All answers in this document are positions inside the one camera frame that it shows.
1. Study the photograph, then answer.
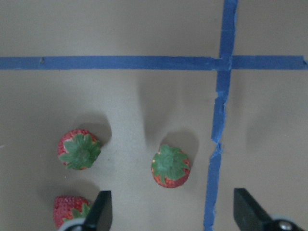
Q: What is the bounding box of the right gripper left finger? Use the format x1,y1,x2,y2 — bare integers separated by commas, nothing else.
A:
83,191,113,231

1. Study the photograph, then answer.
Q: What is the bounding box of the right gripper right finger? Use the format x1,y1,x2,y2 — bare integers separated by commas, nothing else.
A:
233,188,289,231

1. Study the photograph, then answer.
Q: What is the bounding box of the red strawberry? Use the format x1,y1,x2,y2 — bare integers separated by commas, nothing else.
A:
57,129,102,170
151,144,191,188
53,195,91,228

